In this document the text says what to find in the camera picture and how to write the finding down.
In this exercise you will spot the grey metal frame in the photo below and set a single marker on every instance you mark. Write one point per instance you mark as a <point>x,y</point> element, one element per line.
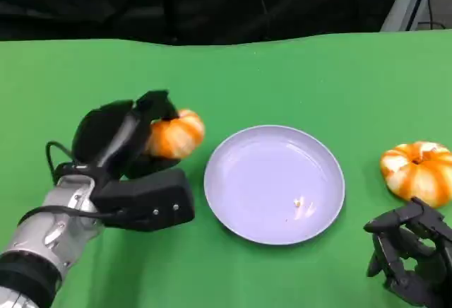
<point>408,0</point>

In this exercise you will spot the green table cloth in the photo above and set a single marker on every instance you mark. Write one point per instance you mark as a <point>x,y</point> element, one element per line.
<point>247,82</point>

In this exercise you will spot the orange and white bread roll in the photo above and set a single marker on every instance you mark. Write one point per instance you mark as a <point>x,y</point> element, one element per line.
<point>176,135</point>
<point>420,173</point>

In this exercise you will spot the lilac plate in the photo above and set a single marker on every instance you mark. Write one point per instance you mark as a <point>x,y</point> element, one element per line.
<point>274,184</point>

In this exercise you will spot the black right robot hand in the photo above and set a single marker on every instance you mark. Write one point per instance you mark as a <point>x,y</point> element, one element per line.
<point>413,251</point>

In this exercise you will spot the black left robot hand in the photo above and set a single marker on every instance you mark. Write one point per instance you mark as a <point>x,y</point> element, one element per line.
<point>116,138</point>

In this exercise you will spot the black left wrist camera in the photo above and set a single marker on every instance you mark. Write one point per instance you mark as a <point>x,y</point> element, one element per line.
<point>148,198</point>

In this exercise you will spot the black backdrop curtain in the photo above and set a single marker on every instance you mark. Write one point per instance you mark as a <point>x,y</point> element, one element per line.
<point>190,2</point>

